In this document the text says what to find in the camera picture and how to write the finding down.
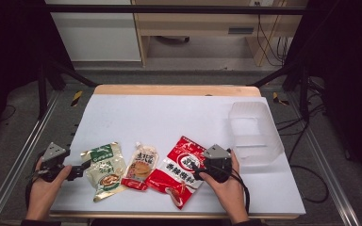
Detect wooden desk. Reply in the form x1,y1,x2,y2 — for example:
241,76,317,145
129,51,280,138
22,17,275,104
131,0,309,68

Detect white cabinet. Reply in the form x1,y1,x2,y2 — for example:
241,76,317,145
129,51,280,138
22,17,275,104
44,0,142,62

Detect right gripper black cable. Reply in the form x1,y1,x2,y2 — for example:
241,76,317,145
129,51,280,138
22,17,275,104
230,168,251,215

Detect black curtain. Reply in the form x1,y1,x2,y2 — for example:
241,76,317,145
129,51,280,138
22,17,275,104
284,0,362,192
0,0,74,149

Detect yellow and black tape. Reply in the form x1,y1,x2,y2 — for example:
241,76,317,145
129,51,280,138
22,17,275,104
70,89,84,107
271,91,290,106

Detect orange spout pouch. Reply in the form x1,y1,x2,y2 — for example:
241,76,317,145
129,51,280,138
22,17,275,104
121,141,160,192

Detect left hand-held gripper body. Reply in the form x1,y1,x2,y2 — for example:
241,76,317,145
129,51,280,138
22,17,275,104
35,141,74,184

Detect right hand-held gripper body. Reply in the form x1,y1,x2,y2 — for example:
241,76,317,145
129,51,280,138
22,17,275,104
194,143,234,185

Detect person's left hand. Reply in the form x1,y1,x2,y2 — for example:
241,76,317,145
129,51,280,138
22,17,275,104
25,156,74,222

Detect black horizontal frame bar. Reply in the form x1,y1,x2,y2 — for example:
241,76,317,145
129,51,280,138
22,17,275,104
43,4,307,16

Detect black frame stand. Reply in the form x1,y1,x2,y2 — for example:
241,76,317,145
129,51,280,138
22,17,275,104
37,57,99,121
248,60,311,123

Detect black floor cable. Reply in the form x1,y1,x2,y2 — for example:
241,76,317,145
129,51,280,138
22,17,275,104
276,103,330,204

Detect hanging black cables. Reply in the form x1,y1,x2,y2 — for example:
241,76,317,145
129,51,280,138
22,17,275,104
254,1,291,68

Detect aluminium rail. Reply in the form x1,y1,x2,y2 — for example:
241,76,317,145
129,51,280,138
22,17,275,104
0,90,60,226
287,92,362,226

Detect clear plastic container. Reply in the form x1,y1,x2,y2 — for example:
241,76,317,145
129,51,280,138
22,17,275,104
227,101,286,168

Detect white table sheet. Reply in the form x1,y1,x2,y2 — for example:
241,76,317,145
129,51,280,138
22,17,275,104
50,93,306,216

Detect person's right hand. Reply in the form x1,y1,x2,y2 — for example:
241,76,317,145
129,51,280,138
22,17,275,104
199,150,250,222

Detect green and gold food packet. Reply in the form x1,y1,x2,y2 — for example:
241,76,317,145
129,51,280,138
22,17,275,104
80,141,128,203

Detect red seasoning packet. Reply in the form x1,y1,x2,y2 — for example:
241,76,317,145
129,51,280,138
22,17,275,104
144,135,208,211

